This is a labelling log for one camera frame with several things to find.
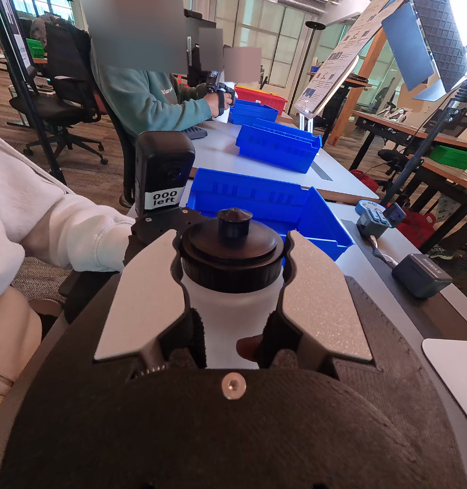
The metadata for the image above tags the person's left forearm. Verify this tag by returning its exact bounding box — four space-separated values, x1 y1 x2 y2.
0 130 136 302

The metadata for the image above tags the white plastic bottle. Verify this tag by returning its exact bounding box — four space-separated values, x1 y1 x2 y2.
180 267 285 369

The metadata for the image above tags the wooden post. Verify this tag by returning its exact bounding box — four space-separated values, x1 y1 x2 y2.
327 29 388 146

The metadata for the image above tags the small blue box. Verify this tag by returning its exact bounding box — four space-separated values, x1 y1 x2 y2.
382 202 406 229

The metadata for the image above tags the blue tape roll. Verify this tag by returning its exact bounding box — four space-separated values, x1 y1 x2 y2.
355 199 387 215

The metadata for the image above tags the red crate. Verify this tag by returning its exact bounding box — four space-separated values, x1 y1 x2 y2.
395 210 436 249

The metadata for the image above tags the person's right hand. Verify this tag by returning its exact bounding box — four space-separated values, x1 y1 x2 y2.
236 334 264 361

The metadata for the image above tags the green plastic bin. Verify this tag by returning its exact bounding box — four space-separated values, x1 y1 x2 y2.
25 38 47 59
428 145 467 170

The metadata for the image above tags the black bottle lid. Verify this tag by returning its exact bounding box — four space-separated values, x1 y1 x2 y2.
179 208 285 294

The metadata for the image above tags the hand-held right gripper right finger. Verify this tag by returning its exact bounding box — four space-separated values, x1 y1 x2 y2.
276 230 372 369

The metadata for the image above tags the blue plastic bin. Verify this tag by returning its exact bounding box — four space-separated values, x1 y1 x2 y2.
186 168 355 262
229 99 279 126
235 118 322 174

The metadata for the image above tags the wooden instruction board stand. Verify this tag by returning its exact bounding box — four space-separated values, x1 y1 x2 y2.
293 0 406 133
421 338 467 432

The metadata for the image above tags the long wooden table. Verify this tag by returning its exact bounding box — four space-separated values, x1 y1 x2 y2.
352 110 467 172

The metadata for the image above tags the small grey charger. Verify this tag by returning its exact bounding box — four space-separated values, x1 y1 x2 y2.
356 208 388 237

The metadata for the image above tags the black stand pole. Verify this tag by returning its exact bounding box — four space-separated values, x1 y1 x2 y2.
0 0 68 186

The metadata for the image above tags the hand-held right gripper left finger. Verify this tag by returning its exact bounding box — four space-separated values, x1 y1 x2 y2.
94 229 189 361

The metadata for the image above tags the red plastic bin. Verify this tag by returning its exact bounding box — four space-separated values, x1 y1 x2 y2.
234 85 288 115

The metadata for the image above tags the grey power adapter box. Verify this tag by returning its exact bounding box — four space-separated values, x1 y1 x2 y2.
392 253 453 298

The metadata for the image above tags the white cable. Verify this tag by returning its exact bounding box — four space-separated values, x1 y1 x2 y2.
369 235 400 270

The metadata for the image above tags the black floor lamp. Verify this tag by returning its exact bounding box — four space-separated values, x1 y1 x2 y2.
289 21 326 115

